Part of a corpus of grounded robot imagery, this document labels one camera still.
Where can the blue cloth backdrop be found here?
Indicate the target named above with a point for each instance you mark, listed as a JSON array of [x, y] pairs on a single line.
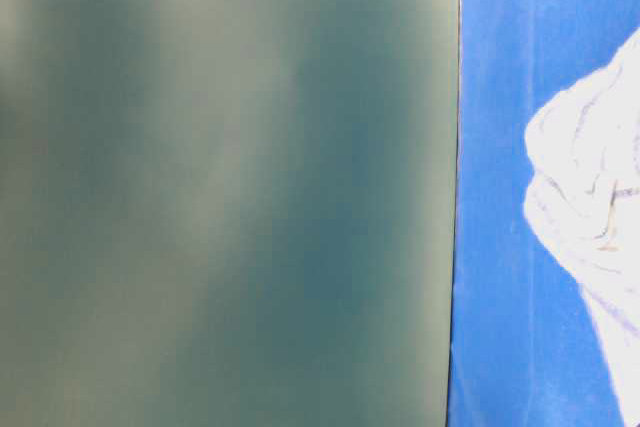
[[524, 351]]

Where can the white blue striped towel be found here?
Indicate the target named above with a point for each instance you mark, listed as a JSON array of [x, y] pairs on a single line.
[[582, 204]]

